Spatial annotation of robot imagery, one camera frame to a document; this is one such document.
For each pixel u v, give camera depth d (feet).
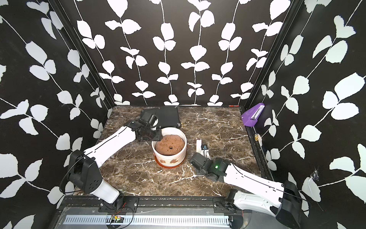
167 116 3.77
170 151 2.70
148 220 2.30
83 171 1.40
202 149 2.28
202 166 1.85
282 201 1.31
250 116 3.49
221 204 2.41
